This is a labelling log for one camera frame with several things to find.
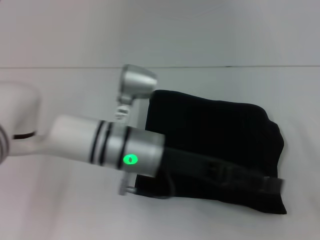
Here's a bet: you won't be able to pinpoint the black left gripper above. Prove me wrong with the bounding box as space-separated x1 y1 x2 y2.
156 146 286 197

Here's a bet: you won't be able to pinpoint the black shirt with FREE print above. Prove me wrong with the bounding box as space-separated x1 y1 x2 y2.
134 89 288 216

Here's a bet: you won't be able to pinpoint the left gripper cable with plug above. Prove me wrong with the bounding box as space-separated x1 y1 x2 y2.
117 172 177 200

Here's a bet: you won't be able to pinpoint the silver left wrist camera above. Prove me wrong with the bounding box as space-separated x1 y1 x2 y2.
114 64 158 128

